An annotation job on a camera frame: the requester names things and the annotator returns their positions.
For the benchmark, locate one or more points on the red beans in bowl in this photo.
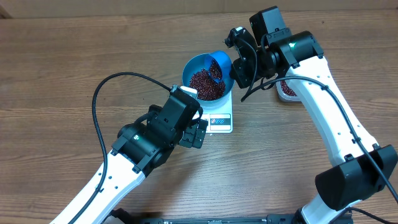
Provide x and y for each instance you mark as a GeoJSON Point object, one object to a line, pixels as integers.
{"type": "Point", "coordinates": [207, 88]}

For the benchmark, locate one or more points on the red beans in scoop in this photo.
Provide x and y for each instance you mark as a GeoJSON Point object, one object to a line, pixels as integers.
{"type": "Point", "coordinates": [215, 71]}

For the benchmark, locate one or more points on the clear plastic bean container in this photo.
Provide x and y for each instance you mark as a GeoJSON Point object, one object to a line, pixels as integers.
{"type": "Point", "coordinates": [285, 98]}

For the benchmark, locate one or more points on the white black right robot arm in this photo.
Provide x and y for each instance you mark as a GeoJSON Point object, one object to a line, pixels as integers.
{"type": "Point", "coordinates": [360, 167]}

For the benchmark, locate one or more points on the white digital kitchen scale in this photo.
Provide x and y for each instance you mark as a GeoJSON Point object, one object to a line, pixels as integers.
{"type": "Point", "coordinates": [219, 115]}

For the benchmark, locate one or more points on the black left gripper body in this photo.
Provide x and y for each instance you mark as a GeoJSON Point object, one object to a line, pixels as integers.
{"type": "Point", "coordinates": [153, 112]}

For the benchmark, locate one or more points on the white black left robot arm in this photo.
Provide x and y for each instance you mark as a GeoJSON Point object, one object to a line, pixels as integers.
{"type": "Point", "coordinates": [117, 176]}

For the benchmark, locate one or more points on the blue plastic measuring scoop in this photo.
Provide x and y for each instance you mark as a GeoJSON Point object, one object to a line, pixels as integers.
{"type": "Point", "coordinates": [223, 61]}

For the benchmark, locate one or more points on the red beans in container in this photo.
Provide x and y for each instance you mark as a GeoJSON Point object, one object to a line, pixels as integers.
{"type": "Point", "coordinates": [286, 89]}

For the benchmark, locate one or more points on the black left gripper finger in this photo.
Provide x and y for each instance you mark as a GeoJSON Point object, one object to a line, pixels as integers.
{"type": "Point", "coordinates": [200, 133]}
{"type": "Point", "coordinates": [190, 137]}

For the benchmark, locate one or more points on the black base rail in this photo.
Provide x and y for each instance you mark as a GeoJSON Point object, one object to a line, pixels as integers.
{"type": "Point", "coordinates": [121, 216]}

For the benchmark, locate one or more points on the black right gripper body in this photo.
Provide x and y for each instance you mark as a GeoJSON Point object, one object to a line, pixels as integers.
{"type": "Point", "coordinates": [262, 70]}

